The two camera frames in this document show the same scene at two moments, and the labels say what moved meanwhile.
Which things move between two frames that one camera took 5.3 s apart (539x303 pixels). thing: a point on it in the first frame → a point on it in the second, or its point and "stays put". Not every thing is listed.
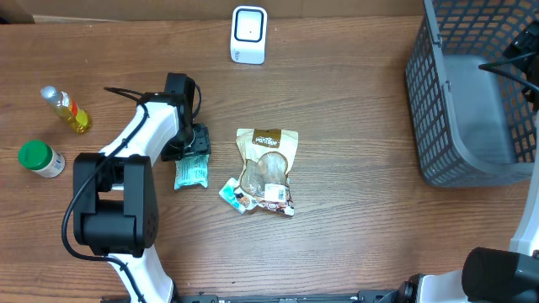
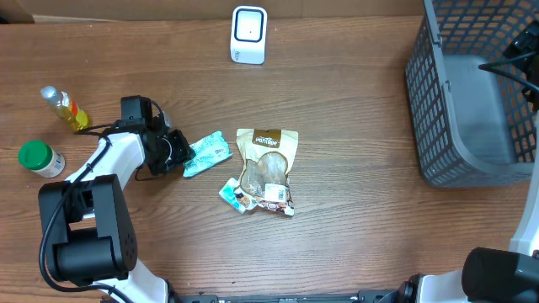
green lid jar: x=42 y=159 stays put
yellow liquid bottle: x=66 y=108 stays put
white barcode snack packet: x=275 y=199 stays put
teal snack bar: x=193 y=169 → x=208 y=151
